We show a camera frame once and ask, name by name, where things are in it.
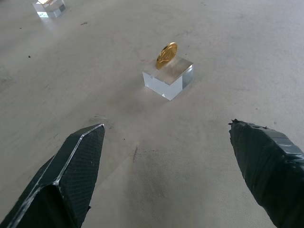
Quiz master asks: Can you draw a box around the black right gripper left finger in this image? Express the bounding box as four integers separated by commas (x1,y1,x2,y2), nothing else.
0,123,105,228

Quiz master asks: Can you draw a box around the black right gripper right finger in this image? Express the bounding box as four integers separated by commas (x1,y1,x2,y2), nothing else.
228,119,304,228

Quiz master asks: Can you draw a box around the clear acrylic block stand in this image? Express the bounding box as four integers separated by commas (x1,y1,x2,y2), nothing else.
32,0,66,19
142,57,194,103

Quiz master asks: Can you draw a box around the gold coin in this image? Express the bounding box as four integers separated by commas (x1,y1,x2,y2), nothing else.
155,42,178,70

